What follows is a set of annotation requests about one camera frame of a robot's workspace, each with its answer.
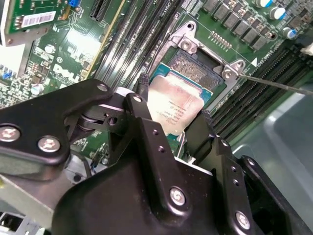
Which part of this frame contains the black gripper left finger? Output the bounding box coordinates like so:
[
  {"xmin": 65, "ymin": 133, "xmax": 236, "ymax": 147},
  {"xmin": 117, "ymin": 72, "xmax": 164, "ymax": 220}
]
[{"xmin": 0, "ymin": 73, "xmax": 194, "ymax": 216}]

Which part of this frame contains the thin wire locking lever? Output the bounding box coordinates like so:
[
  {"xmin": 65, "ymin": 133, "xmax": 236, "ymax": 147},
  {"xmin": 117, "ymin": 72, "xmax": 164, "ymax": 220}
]
[{"xmin": 237, "ymin": 73, "xmax": 313, "ymax": 96}]

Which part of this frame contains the silver CPU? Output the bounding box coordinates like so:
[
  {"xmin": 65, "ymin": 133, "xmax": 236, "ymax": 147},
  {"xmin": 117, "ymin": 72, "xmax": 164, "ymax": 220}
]
[{"xmin": 149, "ymin": 62, "xmax": 213, "ymax": 138}]

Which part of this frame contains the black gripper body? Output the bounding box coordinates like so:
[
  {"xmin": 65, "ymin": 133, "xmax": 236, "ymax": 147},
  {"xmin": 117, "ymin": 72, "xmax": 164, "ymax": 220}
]
[{"xmin": 50, "ymin": 158, "xmax": 233, "ymax": 235}]

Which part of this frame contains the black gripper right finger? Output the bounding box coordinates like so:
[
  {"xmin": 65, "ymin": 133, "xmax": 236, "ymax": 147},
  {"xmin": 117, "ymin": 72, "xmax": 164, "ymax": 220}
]
[{"xmin": 185, "ymin": 110, "xmax": 313, "ymax": 235}]

